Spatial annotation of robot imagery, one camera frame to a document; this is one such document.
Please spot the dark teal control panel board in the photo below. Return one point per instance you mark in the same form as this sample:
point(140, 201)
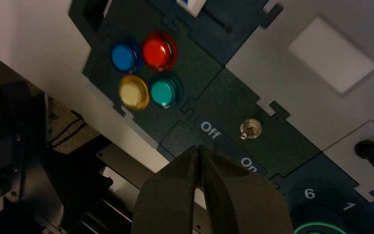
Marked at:
point(271, 80)

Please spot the brown board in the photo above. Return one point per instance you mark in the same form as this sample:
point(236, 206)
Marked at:
point(64, 129)

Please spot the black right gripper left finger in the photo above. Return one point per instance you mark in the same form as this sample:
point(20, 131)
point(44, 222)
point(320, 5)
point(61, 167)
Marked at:
point(164, 203)

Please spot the red round push button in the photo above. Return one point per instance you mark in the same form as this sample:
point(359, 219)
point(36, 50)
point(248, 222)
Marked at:
point(158, 51)

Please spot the black equipment housing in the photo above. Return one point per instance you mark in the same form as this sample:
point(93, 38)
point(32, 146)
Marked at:
point(0, 129)

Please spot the white slider knob blue arrow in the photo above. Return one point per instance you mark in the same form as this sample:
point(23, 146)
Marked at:
point(190, 5)

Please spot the white rectangular display window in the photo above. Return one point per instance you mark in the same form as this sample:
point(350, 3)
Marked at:
point(332, 55)

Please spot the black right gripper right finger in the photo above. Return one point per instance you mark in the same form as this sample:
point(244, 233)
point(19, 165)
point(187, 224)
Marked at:
point(238, 203)

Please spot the green round push button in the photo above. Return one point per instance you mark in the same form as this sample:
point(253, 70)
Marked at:
point(164, 92)

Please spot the green rotary dial knob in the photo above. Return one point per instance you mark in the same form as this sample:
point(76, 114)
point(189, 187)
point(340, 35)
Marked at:
point(319, 223)

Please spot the blue round push button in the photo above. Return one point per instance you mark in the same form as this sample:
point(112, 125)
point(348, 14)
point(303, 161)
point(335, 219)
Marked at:
point(125, 57)

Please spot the yellow round push button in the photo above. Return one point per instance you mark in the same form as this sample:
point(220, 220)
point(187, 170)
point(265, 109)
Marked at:
point(133, 92)

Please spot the metal toggle switch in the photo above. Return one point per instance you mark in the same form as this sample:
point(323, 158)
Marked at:
point(251, 128)

